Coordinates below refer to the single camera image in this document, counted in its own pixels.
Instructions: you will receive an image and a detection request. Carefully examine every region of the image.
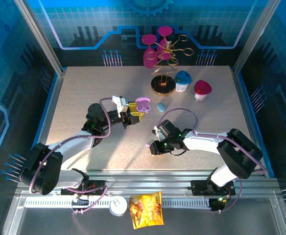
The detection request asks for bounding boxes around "pink earbud charging case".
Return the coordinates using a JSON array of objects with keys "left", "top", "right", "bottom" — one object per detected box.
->
[{"left": 135, "top": 97, "right": 151, "bottom": 114}]

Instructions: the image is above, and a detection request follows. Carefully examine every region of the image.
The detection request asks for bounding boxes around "magenta wine glass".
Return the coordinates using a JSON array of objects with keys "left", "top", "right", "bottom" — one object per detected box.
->
[
  {"left": 157, "top": 26, "right": 174, "bottom": 61},
  {"left": 141, "top": 34, "right": 159, "bottom": 69}
]

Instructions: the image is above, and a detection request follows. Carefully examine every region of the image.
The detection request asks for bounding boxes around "white cup with blue lid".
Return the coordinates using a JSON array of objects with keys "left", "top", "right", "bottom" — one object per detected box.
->
[{"left": 174, "top": 70, "right": 192, "bottom": 93}]

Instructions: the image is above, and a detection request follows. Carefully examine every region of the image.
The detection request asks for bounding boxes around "white cup with pink lid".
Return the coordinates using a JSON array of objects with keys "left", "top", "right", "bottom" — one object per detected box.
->
[{"left": 193, "top": 80, "right": 212, "bottom": 101}]

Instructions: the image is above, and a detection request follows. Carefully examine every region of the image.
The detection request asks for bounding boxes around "yellow snack bag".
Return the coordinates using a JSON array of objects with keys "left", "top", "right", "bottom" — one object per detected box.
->
[{"left": 129, "top": 191, "right": 164, "bottom": 230}]

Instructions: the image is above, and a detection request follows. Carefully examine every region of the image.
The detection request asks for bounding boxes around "white round lid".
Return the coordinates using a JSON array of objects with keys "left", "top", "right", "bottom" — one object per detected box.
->
[{"left": 108, "top": 196, "right": 128, "bottom": 216}]

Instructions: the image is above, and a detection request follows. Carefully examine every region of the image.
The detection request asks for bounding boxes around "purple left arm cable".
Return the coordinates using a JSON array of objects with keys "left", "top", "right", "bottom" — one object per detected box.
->
[{"left": 29, "top": 97, "right": 115, "bottom": 194}]

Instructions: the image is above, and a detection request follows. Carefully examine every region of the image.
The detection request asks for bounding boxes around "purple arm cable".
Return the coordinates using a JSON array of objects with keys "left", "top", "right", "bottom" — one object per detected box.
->
[
  {"left": 29, "top": 97, "right": 115, "bottom": 194},
  {"left": 157, "top": 108, "right": 268, "bottom": 176}
]

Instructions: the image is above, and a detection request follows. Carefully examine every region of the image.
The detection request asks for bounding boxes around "gold wire tree glass stand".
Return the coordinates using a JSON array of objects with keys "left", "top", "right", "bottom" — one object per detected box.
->
[{"left": 150, "top": 34, "right": 194, "bottom": 95}]

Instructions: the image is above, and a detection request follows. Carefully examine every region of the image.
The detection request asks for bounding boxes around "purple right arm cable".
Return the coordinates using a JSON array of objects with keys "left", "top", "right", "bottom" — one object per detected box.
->
[{"left": 157, "top": 108, "right": 268, "bottom": 176}]

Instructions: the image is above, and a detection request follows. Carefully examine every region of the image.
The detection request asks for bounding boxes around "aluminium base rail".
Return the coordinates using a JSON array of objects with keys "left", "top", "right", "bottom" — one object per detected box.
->
[{"left": 13, "top": 168, "right": 281, "bottom": 209}]

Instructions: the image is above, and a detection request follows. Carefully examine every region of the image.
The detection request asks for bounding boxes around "white slotted cable duct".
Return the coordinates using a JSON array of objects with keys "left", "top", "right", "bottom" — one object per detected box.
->
[{"left": 24, "top": 197, "right": 211, "bottom": 209}]

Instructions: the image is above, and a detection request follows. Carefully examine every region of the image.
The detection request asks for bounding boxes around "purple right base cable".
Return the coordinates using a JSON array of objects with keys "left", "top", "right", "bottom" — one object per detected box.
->
[{"left": 210, "top": 176, "right": 244, "bottom": 214}]

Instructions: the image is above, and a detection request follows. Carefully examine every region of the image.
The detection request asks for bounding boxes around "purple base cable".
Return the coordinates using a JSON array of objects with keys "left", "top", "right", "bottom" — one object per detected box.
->
[
  {"left": 210, "top": 176, "right": 244, "bottom": 214},
  {"left": 71, "top": 187, "right": 108, "bottom": 215}
]

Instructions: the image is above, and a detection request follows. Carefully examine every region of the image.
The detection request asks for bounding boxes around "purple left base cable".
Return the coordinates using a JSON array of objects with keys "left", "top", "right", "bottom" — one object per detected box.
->
[{"left": 71, "top": 187, "right": 108, "bottom": 215}]

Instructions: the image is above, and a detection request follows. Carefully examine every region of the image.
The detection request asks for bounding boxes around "aluminium frame post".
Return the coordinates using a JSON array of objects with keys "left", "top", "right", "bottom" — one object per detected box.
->
[
  {"left": 12, "top": 0, "right": 68, "bottom": 74},
  {"left": 232, "top": 0, "right": 281, "bottom": 73}
]

